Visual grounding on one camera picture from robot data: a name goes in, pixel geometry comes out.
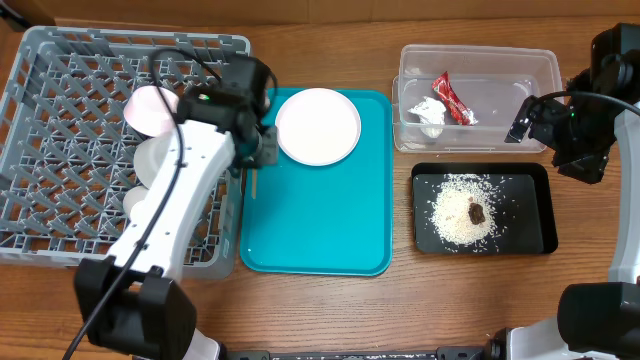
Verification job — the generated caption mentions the clear plastic bin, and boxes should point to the clear plastic bin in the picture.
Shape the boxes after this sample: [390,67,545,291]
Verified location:
[392,44,562,153]

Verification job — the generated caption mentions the red snack wrapper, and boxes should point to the red snack wrapper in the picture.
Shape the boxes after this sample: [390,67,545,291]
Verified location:
[432,72,477,126]

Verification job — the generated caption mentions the teal plastic tray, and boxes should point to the teal plastic tray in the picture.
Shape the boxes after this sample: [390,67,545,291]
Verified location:
[239,89,393,276]

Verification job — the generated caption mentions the rice grains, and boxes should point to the rice grains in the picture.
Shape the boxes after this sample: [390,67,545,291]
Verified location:
[427,174,505,253]

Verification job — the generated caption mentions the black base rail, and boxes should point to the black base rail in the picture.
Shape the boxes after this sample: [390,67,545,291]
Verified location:
[220,346,499,360]

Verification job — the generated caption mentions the brown food scrap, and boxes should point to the brown food scrap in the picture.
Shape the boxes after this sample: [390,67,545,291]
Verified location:
[468,202,486,225]

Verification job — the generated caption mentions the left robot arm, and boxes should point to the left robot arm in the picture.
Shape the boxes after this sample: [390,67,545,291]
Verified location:
[64,54,278,359]

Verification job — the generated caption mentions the large white plate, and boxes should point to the large white plate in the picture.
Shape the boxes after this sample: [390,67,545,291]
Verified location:
[275,88,362,166]

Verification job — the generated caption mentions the black plastic tray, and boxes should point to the black plastic tray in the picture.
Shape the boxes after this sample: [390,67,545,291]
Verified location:
[411,163,558,255]

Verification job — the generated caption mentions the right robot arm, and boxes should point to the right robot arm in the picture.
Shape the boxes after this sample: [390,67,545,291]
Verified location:
[485,23,639,360]

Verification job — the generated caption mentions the grey round bowl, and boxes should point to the grey round bowl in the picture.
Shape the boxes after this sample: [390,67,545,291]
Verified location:
[133,134,172,188]

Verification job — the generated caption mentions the white paper cup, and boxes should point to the white paper cup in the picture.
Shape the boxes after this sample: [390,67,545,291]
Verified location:
[122,186,148,221]

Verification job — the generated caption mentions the grey plastic dish rack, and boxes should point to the grey plastic dish rack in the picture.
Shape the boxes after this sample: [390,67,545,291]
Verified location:
[1,26,252,267]

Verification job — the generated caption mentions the white napkin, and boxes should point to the white napkin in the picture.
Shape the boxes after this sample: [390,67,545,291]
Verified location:
[408,96,447,139]

